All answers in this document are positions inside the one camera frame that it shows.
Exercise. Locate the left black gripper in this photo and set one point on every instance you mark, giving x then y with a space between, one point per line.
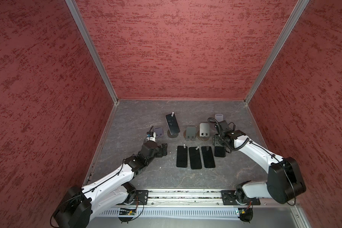
159 150

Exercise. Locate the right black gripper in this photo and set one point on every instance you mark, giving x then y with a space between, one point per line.
216 141

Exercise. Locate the purple phone stand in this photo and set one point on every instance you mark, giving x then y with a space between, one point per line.
219 117

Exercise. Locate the dark phone with sticker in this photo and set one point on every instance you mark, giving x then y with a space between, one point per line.
182 156

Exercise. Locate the purple phone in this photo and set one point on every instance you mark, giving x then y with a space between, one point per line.
172 124

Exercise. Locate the white-edged black phone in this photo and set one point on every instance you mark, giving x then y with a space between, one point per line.
208 157

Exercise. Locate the silver-edged phone with sticker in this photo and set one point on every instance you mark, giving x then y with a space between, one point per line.
195 158

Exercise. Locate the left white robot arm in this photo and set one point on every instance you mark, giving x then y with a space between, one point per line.
80 205

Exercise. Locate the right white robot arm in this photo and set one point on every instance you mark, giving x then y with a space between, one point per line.
284 178

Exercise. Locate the grey round phone stand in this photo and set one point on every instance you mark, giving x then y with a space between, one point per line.
172 136

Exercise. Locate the left grey phone stand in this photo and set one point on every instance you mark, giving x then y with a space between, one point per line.
159 132

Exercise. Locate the wooden base metal stand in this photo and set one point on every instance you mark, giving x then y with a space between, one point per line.
204 131

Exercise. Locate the wooden round phone stand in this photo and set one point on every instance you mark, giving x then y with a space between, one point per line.
190 133

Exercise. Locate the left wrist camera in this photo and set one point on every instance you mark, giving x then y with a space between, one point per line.
150 136

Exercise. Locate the aluminium rail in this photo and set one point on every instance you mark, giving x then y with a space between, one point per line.
170 198

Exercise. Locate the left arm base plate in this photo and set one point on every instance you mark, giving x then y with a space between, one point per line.
139 197

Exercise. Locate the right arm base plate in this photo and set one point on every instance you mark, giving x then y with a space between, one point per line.
229 199

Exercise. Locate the white slotted cable duct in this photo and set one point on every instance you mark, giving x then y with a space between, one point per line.
148 212

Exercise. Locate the right aluminium corner post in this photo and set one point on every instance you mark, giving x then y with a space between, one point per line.
285 33

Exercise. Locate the aluminium corner post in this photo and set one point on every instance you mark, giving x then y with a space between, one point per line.
285 33
76 15

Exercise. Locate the left aluminium corner post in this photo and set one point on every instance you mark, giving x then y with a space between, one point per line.
76 15

